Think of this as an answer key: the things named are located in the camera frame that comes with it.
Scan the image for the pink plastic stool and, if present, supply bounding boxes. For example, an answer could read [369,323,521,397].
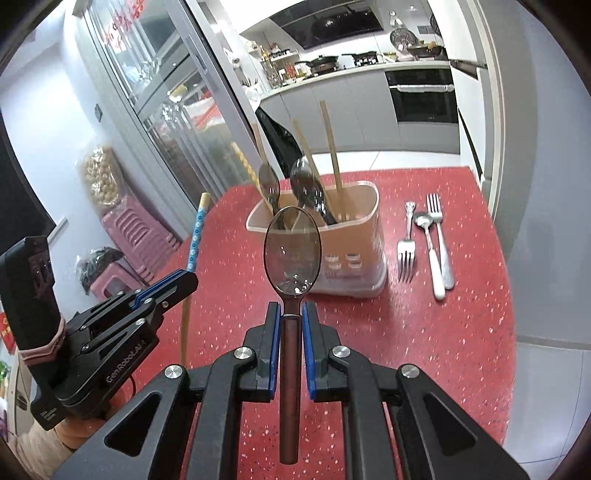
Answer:
[89,268,140,302]

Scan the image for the rack of seasoning bottles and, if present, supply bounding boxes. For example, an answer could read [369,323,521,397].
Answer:
[260,44,309,89]

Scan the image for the glass-door cabinet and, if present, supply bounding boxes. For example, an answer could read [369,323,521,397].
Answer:
[74,0,260,223]

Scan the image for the grey kitchen counter cabinets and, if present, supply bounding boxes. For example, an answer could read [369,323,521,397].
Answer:
[257,62,462,157]

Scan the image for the black built-in oven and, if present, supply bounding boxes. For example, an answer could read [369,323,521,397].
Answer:
[385,69,461,125]

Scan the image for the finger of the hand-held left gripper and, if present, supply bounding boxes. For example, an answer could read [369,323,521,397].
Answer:
[67,271,199,335]
[81,287,197,354]

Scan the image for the beige plastic utensil holder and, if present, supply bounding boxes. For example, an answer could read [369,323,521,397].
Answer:
[246,181,387,300]

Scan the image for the black garbage bag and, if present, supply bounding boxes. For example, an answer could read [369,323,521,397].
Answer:
[255,106,304,172]

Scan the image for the black wok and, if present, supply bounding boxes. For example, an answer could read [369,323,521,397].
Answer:
[295,54,341,75]

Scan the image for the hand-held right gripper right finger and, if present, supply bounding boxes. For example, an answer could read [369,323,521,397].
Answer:
[302,302,529,480]

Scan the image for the clear bag of snacks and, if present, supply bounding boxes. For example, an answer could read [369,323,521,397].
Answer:
[81,145,126,209]

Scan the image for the white-handled metal spoon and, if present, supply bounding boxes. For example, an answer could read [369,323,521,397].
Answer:
[413,212,447,302]

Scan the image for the blue patterned wooden chopstick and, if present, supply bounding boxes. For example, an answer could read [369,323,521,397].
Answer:
[179,193,212,368]

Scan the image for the black frying pan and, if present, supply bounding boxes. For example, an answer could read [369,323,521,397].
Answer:
[406,41,450,62]

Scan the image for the brown-handled metal spoon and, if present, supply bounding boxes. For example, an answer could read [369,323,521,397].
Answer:
[263,206,322,465]

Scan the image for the stack of pink plastic stools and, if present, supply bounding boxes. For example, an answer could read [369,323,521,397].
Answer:
[102,205,182,283]

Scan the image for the person's left forearm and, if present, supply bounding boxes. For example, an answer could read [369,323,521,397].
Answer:
[7,408,75,480]

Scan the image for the white-handled metal fork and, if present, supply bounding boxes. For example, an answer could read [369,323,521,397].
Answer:
[426,193,456,291]

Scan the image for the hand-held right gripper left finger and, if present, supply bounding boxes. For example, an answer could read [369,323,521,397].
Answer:
[51,302,282,480]

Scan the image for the small metal fork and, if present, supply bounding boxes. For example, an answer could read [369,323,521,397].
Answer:
[397,201,418,284]

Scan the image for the person's left hand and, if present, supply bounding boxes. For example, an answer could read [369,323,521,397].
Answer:
[54,414,103,449]

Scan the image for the black range hood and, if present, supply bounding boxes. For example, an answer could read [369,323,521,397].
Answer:
[268,0,385,49]

